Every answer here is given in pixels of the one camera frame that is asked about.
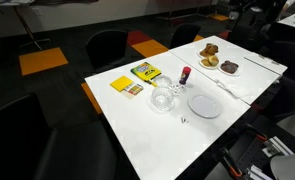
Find clear cut-glass lid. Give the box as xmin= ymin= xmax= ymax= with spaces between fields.
xmin=154 ymin=75 xmax=172 ymax=87

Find clear glass bowl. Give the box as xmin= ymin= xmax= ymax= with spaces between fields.
xmin=149 ymin=87 xmax=174 ymax=113

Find yellow marker pen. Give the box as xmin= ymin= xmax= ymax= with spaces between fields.
xmin=145 ymin=80 xmax=157 ymax=87

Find watercolor paint set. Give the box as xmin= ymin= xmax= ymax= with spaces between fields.
xmin=121 ymin=83 xmax=143 ymax=99

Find yellow Crayola marker box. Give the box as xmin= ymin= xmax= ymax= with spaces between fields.
xmin=131 ymin=62 xmax=161 ymax=81

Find yellow sticky note pad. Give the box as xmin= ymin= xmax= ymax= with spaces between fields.
xmin=110 ymin=76 xmax=132 ymax=91

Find small white dice pieces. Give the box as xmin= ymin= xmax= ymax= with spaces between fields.
xmin=181 ymin=117 xmax=188 ymax=123

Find white round plate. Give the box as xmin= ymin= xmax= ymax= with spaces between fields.
xmin=188 ymin=95 xmax=221 ymax=119

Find black chair far left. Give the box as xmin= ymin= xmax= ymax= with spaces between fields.
xmin=85 ymin=29 xmax=128 ymax=73

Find black chair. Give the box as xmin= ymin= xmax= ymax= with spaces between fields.
xmin=0 ymin=93 xmax=117 ymax=180
xmin=170 ymin=24 xmax=201 ymax=49
xmin=251 ymin=80 xmax=295 ymax=123
xmin=85 ymin=29 xmax=128 ymax=73

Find black chair far middle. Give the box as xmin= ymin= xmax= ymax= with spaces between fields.
xmin=170 ymin=24 xmax=201 ymax=49

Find plate with croissant rolls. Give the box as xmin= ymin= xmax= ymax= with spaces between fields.
xmin=200 ymin=55 xmax=219 ymax=69

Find plate with brown bread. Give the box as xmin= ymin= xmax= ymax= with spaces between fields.
xmin=199 ymin=43 xmax=218 ymax=57

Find white paper napkins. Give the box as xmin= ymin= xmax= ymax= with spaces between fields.
xmin=215 ymin=79 xmax=250 ymax=98

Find plate with chocolate bread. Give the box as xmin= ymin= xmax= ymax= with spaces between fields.
xmin=218 ymin=60 xmax=241 ymax=76

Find black chair near left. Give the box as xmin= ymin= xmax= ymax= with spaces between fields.
xmin=0 ymin=93 xmax=117 ymax=180

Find black chair right side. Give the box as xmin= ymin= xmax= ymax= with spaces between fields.
xmin=251 ymin=80 xmax=295 ymax=123

